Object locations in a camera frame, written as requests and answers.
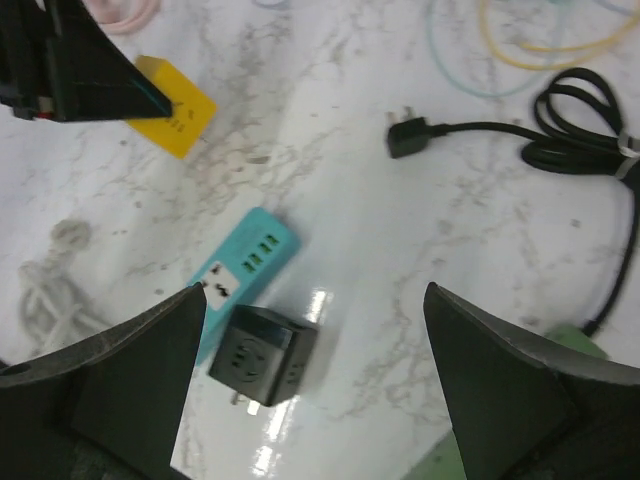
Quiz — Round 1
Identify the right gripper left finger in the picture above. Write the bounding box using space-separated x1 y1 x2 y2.
1 284 207 479

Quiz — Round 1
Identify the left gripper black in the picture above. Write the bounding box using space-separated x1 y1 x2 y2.
1 0 173 122

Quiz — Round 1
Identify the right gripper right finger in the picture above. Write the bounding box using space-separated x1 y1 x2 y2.
423 283 639 479

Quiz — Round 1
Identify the green power strip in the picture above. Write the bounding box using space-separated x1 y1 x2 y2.
403 325 609 480

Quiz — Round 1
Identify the yellow cube power socket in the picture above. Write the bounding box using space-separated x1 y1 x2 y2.
126 55 217 159

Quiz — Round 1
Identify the black cube power socket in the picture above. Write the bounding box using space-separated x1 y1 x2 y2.
208 305 319 407

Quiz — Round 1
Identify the teal power strip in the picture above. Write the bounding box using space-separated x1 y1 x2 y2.
190 207 300 365

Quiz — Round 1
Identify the teal charging cable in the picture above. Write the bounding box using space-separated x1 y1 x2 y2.
424 0 576 99

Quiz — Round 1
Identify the yellow charging cable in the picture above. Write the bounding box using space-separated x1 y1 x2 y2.
478 0 640 70

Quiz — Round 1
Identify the pink coiled cord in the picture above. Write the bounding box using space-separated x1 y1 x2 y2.
82 0 164 35

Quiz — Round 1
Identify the white coiled power cord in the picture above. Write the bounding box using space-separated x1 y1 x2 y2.
17 217 109 354

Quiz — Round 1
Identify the black power cord with plug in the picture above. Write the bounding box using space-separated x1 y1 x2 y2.
384 67 640 337

